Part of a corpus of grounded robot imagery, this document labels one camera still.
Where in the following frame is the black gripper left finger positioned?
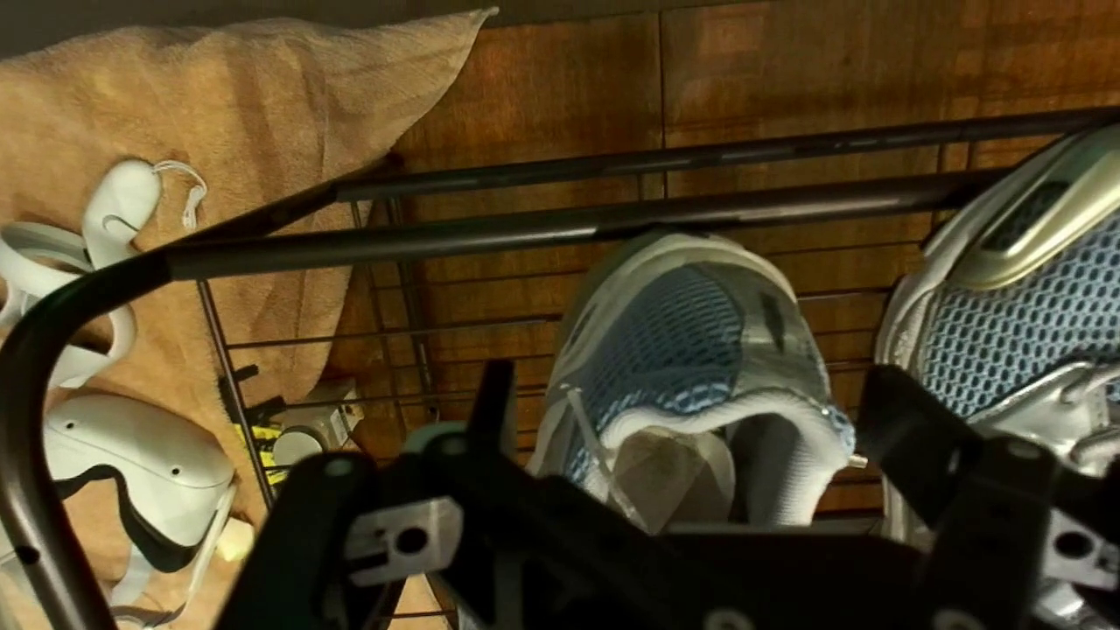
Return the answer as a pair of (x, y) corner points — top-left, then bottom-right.
(221, 358), (632, 630)

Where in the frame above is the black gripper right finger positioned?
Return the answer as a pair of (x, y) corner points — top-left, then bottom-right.
(858, 361), (1120, 630)

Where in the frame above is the black metal shoe rack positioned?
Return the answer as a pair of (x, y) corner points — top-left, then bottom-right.
(0, 102), (1120, 630)

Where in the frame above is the beige cloth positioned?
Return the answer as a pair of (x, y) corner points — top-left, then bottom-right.
(0, 5), (501, 630)

